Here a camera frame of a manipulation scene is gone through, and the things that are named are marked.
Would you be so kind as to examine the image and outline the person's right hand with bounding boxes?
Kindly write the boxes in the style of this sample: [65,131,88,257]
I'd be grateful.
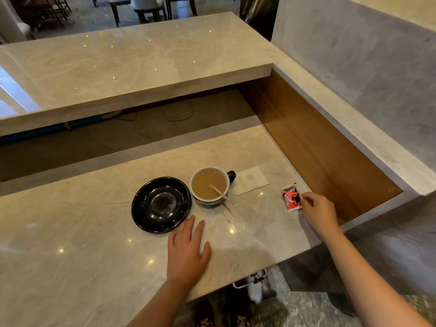
[300,191,341,237]

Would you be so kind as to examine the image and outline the person's left hand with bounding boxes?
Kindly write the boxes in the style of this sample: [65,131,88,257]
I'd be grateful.
[167,214,212,284]

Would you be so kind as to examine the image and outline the red sachet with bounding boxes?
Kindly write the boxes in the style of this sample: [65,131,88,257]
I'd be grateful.
[282,183,303,212]

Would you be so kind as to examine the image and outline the person's left forearm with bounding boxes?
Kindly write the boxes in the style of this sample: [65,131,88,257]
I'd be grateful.
[126,278,197,327]

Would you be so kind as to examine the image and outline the person's right forearm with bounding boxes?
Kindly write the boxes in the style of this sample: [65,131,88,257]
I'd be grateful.
[321,225,435,327]

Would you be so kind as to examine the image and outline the black saucer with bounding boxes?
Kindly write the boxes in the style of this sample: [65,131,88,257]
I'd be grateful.
[131,176,193,235]

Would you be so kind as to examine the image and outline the wooden stir stick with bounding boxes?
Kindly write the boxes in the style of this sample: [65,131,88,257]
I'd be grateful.
[209,184,235,205]

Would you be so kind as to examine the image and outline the milky coffee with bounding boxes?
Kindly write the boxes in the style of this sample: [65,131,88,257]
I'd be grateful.
[192,169,228,200]

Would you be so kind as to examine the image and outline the white paper napkin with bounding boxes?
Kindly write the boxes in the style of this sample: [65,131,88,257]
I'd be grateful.
[231,166,270,196]

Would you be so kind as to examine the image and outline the dark patterned trousers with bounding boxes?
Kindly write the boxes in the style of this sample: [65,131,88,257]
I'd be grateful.
[192,293,254,327]

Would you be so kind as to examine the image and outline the white shoe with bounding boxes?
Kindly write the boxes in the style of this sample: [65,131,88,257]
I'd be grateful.
[247,282,265,304]

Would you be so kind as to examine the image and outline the blue pipe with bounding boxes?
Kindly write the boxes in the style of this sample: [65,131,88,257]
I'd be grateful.
[0,114,114,145]

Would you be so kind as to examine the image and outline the dark wooden cabinet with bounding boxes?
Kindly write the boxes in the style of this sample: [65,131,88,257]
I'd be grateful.
[239,0,280,42]

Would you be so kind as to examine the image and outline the dark wooden chair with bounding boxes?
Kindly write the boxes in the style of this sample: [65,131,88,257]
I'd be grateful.
[106,0,133,28]
[15,0,74,32]
[165,0,198,20]

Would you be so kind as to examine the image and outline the grey upholstered chair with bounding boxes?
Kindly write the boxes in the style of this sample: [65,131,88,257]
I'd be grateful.
[130,0,168,25]

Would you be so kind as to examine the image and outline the white armchair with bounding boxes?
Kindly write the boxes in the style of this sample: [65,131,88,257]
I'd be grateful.
[0,0,36,45]

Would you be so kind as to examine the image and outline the white cup with black handle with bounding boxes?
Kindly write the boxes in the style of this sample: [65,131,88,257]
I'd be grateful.
[189,166,237,206]

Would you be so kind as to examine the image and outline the white strap with black clip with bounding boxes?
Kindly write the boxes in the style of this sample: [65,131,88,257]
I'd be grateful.
[232,268,268,290]

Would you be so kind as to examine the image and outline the thin black cable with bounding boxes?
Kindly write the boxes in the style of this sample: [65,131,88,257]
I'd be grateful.
[115,110,139,122]

